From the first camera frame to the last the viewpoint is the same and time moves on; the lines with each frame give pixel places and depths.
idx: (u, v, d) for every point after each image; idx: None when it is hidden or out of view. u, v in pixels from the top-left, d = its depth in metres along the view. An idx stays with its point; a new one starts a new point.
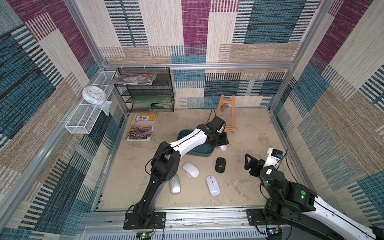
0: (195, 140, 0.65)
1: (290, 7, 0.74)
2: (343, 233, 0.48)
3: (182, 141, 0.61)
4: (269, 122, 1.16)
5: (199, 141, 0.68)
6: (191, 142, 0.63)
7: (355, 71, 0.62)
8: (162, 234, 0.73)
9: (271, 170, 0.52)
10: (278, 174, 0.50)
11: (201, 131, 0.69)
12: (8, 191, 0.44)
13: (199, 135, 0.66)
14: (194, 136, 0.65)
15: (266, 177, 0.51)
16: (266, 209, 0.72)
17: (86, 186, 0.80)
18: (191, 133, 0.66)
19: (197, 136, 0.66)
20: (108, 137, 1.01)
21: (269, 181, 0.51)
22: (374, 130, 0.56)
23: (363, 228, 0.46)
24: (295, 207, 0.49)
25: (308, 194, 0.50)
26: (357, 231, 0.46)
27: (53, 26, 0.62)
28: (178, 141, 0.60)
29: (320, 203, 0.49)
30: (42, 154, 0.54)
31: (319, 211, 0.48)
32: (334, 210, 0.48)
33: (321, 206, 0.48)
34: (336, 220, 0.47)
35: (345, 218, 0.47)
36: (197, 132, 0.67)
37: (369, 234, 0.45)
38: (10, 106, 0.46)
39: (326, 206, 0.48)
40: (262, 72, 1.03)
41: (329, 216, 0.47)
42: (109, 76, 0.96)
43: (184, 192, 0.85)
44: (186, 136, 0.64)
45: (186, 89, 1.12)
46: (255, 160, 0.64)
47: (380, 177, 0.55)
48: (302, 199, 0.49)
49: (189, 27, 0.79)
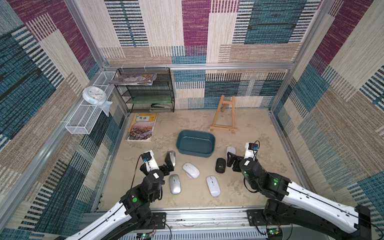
0: (108, 227, 0.49)
1: (290, 7, 0.74)
2: (325, 216, 0.48)
3: (85, 232, 0.47)
4: (269, 122, 1.16)
5: (117, 224, 0.51)
6: (96, 233, 0.47)
7: (355, 71, 0.62)
8: (170, 234, 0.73)
9: (249, 161, 0.56)
10: (254, 165, 0.54)
11: (122, 206, 0.52)
12: (8, 191, 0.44)
13: (114, 218, 0.50)
14: (105, 221, 0.49)
15: (243, 168, 0.55)
16: (266, 209, 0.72)
17: (86, 186, 0.80)
18: (107, 213, 0.51)
19: (111, 220, 0.50)
20: (108, 137, 1.01)
21: (246, 171, 0.55)
22: (374, 130, 0.56)
23: (343, 207, 0.45)
24: (270, 195, 0.53)
25: (280, 180, 0.54)
26: (336, 211, 0.45)
27: (53, 26, 0.62)
28: (79, 233, 0.47)
29: (294, 188, 0.51)
30: (42, 154, 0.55)
31: (293, 195, 0.50)
32: (309, 192, 0.50)
33: (295, 190, 0.51)
34: (312, 202, 0.48)
35: (322, 199, 0.48)
36: (115, 210, 0.51)
37: (349, 212, 0.44)
38: (10, 106, 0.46)
39: (300, 190, 0.51)
40: (262, 72, 1.03)
41: (303, 198, 0.49)
42: (109, 76, 0.96)
43: (184, 192, 0.85)
44: (97, 220, 0.49)
45: (186, 89, 1.13)
46: (235, 156, 0.68)
47: (380, 177, 0.55)
48: (275, 186, 0.53)
49: (189, 27, 0.79)
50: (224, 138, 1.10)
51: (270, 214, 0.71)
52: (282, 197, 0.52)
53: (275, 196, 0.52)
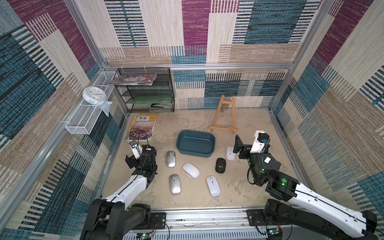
0: (136, 186, 0.56)
1: (290, 7, 0.74)
2: (332, 219, 0.46)
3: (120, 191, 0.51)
4: (269, 122, 1.16)
5: (139, 187, 0.58)
6: (132, 187, 0.54)
7: (355, 71, 0.62)
8: (168, 235, 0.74)
9: (269, 158, 0.49)
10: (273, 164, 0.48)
11: (138, 175, 0.62)
12: (8, 191, 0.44)
13: (138, 179, 0.59)
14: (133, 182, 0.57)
15: (263, 164, 0.48)
16: (266, 208, 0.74)
17: (86, 186, 0.80)
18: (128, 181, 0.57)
19: (137, 180, 0.59)
20: (108, 137, 1.01)
21: (265, 168, 0.48)
22: (374, 130, 0.56)
23: (352, 212, 0.44)
24: (277, 194, 0.50)
25: (288, 179, 0.52)
26: (345, 215, 0.44)
27: (53, 26, 0.62)
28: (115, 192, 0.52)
29: (302, 190, 0.49)
30: (42, 154, 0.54)
31: (301, 197, 0.48)
32: (318, 195, 0.48)
33: (303, 193, 0.49)
34: (320, 205, 0.46)
35: (331, 203, 0.46)
36: (135, 177, 0.60)
37: (358, 217, 0.43)
38: (10, 106, 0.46)
39: (308, 192, 0.49)
40: (262, 72, 1.03)
41: (311, 201, 0.47)
42: (109, 76, 0.96)
43: (185, 192, 0.85)
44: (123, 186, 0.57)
45: (186, 89, 1.13)
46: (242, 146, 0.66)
47: (380, 177, 0.55)
48: (283, 186, 0.50)
49: (189, 27, 0.79)
50: (224, 138, 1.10)
51: (270, 214, 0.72)
52: (289, 198, 0.50)
53: (281, 196, 0.50)
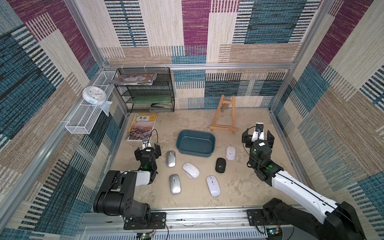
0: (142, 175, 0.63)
1: (290, 7, 0.74)
2: (304, 203, 0.49)
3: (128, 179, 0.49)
4: (269, 122, 1.16)
5: (144, 178, 0.64)
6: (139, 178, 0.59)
7: (355, 71, 0.62)
8: (166, 235, 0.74)
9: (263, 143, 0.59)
10: (267, 148, 0.58)
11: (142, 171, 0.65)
12: (8, 191, 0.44)
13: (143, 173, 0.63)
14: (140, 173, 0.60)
15: (256, 146, 0.58)
16: (267, 203, 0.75)
17: (86, 186, 0.80)
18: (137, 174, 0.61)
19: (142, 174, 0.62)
20: (108, 137, 1.01)
21: (257, 150, 0.59)
22: (374, 130, 0.56)
23: (326, 199, 0.46)
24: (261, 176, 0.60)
25: (274, 165, 0.61)
26: (314, 198, 0.46)
27: (53, 26, 0.62)
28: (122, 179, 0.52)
29: (283, 175, 0.56)
30: (42, 154, 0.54)
31: (279, 178, 0.55)
32: (296, 180, 0.53)
33: (283, 176, 0.56)
34: (295, 187, 0.51)
35: (308, 189, 0.49)
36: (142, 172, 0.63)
37: (328, 202, 0.45)
38: (10, 106, 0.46)
39: (289, 177, 0.55)
40: (262, 72, 1.03)
41: (287, 183, 0.53)
42: (109, 76, 0.96)
43: (184, 192, 0.85)
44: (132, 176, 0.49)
45: (186, 89, 1.12)
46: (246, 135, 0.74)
47: (380, 177, 0.55)
48: (269, 171, 0.59)
49: (189, 27, 0.79)
50: (224, 138, 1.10)
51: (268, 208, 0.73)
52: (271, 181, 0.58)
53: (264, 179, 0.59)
